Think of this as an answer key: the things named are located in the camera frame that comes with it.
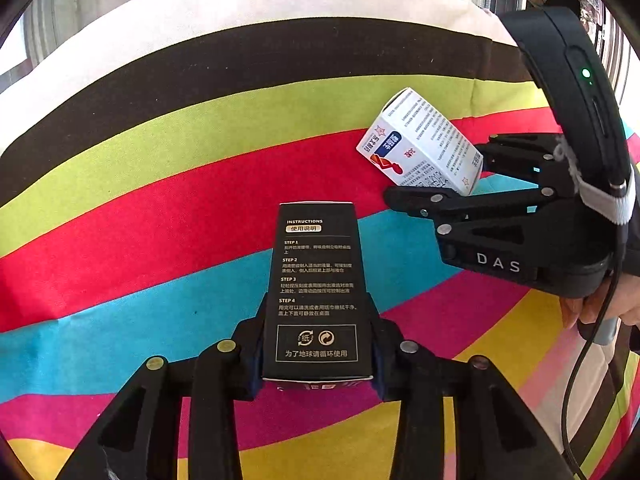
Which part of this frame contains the striped desktop cloth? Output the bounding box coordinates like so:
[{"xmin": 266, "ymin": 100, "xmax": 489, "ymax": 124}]
[{"xmin": 0, "ymin": 0, "xmax": 640, "ymax": 480}]

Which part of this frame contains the white blue medicine box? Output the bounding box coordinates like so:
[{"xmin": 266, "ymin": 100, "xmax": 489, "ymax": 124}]
[{"xmin": 356, "ymin": 87, "xmax": 484, "ymax": 197}]

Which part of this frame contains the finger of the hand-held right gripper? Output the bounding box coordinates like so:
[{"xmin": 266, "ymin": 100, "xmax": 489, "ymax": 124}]
[
  {"xmin": 384, "ymin": 185, "xmax": 560, "ymax": 222},
  {"xmin": 474, "ymin": 133, "xmax": 570, "ymax": 177}
]

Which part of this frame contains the black printed box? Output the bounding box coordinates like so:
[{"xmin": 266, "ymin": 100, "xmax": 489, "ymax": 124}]
[{"xmin": 262, "ymin": 202, "xmax": 375, "ymax": 385}]

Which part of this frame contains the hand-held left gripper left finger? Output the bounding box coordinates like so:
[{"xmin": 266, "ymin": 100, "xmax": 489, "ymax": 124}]
[{"xmin": 57, "ymin": 292, "xmax": 268, "ymax": 480}]

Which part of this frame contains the black cable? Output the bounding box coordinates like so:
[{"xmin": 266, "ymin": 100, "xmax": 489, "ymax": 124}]
[{"xmin": 561, "ymin": 222, "xmax": 628, "ymax": 480}]

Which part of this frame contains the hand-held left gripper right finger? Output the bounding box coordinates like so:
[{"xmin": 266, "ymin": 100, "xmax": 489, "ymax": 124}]
[{"xmin": 367, "ymin": 292, "xmax": 576, "ymax": 480}]

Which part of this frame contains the person's right hand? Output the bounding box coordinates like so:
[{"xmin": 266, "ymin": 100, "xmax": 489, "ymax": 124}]
[{"xmin": 559, "ymin": 267, "xmax": 640, "ymax": 331}]

